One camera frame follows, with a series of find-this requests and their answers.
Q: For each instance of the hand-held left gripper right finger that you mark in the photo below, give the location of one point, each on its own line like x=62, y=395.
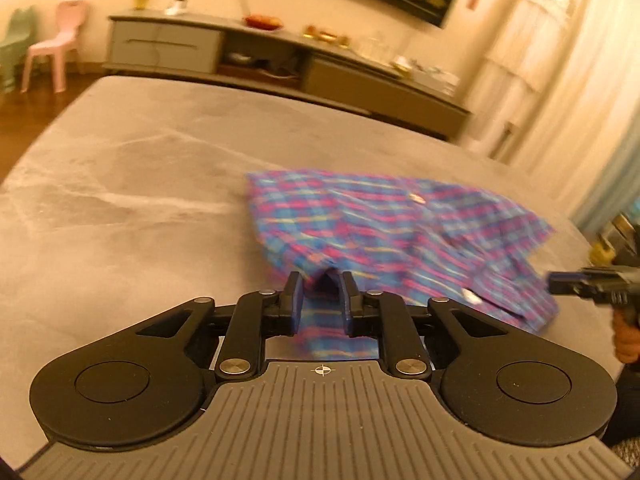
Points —
x=346, y=305

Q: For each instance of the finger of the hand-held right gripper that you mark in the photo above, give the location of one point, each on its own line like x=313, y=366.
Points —
x=565, y=281

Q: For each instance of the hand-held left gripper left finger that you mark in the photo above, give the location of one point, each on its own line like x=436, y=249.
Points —
x=296, y=305

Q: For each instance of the blue plaid shirt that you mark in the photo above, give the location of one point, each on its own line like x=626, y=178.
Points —
x=380, y=220

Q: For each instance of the blue curtain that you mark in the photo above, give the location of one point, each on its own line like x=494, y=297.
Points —
x=615, y=175

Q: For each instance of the person's dark clothing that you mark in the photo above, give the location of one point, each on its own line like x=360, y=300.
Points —
x=627, y=410

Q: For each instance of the long grey television cabinet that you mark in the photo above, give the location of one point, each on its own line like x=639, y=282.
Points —
x=350, y=85

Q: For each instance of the white curtain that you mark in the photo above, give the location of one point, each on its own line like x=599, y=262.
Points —
x=550, y=60

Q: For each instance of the round device in cabinet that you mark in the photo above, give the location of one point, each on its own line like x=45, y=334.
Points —
x=239, y=58

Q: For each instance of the set of clear glasses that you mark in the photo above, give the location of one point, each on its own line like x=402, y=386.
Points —
x=375, y=50

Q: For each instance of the small amber glass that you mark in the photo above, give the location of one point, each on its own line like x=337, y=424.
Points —
x=344, y=41

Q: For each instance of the amber drinking glass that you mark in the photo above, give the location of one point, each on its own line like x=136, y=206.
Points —
x=310, y=31

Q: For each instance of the red fruit plate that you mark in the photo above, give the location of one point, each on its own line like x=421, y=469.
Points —
x=262, y=21

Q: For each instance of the yellow cup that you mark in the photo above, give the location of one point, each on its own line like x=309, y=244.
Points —
x=141, y=1

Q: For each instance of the pink plastic chair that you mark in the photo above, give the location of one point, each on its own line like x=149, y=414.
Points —
x=62, y=35

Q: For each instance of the green plastic chair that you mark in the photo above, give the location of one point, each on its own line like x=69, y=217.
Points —
x=15, y=45

